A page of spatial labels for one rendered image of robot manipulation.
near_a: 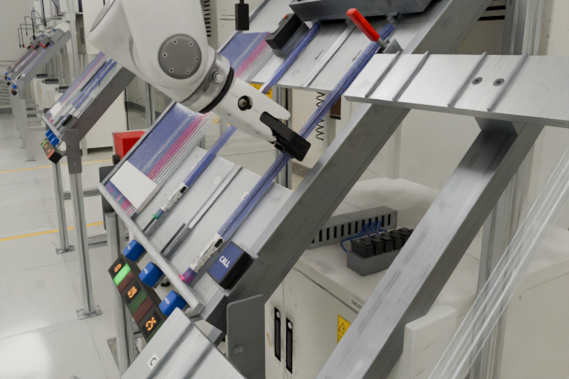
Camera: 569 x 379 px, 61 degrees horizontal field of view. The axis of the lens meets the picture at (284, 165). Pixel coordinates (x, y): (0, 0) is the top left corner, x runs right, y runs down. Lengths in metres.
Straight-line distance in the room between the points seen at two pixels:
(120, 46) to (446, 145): 2.45
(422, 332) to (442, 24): 0.47
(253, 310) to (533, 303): 0.69
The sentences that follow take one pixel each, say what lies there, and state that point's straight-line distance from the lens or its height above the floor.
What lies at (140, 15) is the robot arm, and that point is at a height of 1.08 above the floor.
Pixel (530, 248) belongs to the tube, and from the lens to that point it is 0.35.
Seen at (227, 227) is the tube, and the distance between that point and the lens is 0.71.
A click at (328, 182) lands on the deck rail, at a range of 0.66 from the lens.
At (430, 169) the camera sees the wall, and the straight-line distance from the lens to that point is 2.99.
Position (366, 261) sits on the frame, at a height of 0.65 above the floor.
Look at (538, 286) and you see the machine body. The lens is 1.14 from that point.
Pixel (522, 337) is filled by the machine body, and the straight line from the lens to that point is 1.17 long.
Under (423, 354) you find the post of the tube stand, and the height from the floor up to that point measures 0.79.
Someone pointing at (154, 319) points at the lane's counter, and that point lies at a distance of 0.77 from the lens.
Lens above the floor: 1.05
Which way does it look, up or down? 13 degrees down
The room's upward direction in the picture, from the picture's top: straight up
